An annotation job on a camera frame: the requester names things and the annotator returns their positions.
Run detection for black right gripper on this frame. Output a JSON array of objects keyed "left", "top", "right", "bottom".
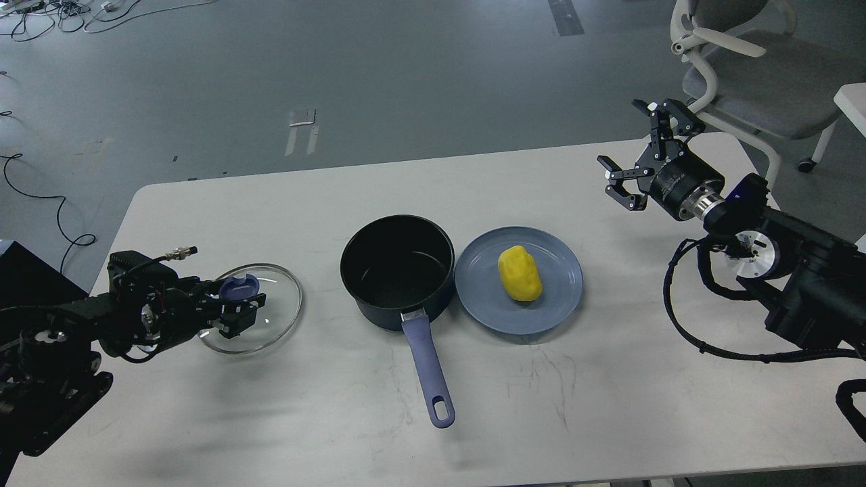
[{"left": 597, "top": 99, "right": 726, "bottom": 221}]

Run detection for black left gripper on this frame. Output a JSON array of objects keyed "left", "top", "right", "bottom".
[{"left": 139, "top": 273, "right": 268, "bottom": 352}]

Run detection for glass pot lid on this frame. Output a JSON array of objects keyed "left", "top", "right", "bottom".
[{"left": 199, "top": 262, "right": 303, "bottom": 356}]

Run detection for yellow potato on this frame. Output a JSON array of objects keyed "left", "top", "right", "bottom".
[{"left": 497, "top": 246, "right": 543, "bottom": 302}]

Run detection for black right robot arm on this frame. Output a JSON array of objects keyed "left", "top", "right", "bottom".
[{"left": 597, "top": 99, "right": 865, "bottom": 364}]

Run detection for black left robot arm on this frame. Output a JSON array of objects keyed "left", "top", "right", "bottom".
[{"left": 2, "top": 246, "right": 268, "bottom": 484}]

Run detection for white grey office chair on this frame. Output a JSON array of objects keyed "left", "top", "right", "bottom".
[{"left": 669, "top": 1, "right": 864, "bottom": 184}]

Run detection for dark blue saucepan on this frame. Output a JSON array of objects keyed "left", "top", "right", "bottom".
[{"left": 340, "top": 214, "right": 457, "bottom": 429}]

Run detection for white table corner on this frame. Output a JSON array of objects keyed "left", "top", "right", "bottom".
[{"left": 833, "top": 81, "right": 866, "bottom": 137}]

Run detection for black box at left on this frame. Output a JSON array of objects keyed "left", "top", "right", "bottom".
[{"left": 1, "top": 239, "right": 89, "bottom": 309}]

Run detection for blue plate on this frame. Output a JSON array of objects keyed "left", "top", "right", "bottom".
[{"left": 455, "top": 226, "right": 584, "bottom": 335}]

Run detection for black floor cable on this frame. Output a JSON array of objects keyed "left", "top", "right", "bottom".
[{"left": 0, "top": 71, "right": 98, "bottom": 274}]

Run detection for tangled cables on floor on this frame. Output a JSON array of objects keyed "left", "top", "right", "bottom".
[{"left": 0, "top": 0, "right": 217, "bottom": 43}]

